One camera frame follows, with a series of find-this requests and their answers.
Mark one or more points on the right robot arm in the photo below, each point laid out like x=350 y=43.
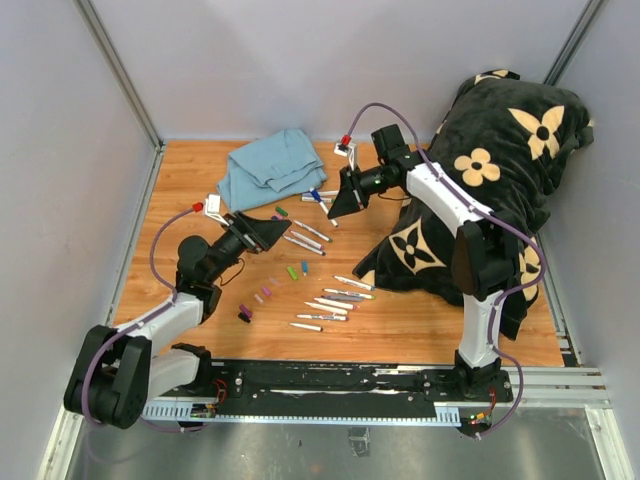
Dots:
x=485 y=261

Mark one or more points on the light green pen cap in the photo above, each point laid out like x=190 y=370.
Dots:
x=292 y=273

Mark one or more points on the dark green pen cap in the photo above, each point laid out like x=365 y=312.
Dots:
x=281 y=211

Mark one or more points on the blue cap marker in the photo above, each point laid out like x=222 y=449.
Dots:
x=319 y=200

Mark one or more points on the peach cap marker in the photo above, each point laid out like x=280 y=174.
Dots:
x=327 y=308

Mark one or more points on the dark green cap marker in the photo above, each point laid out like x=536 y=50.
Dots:
x=313 y=231

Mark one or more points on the black marker without cap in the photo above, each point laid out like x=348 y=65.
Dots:
x=305 y=326

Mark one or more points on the aluminium frame rail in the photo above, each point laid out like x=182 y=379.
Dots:
x=577 y=384

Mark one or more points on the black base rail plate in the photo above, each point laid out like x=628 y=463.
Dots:
x=325 y=390

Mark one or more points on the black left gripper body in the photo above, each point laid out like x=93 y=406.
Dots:
x=230 y=246

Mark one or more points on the corner metal post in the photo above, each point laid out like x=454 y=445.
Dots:
x=98 y=31
x=577 y=34

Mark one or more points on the purple pen cap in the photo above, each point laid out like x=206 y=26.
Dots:
x=245 y=311

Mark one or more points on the light blue folded cloth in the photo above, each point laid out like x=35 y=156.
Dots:
x=271 y=169

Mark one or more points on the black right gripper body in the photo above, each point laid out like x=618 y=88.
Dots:
x=372 y=181

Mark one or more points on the right corner metal post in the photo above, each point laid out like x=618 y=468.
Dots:
x=577 y=34

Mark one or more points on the black floral plush blanket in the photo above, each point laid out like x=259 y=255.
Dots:
x=506 y=142

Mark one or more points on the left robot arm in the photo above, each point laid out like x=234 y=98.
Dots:
x=118 y=370

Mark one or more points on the pink cap marker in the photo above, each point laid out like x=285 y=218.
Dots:
x=334 y=303

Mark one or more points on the left corner metal post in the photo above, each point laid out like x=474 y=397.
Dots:
x=98 y=31

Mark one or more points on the grey marker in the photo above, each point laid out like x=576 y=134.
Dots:
x=343 y=298

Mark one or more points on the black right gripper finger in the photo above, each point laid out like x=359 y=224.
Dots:
x=348 y=201
x=349 y=184

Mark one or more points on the dark blue marker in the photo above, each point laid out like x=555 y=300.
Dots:
x=304 y=245

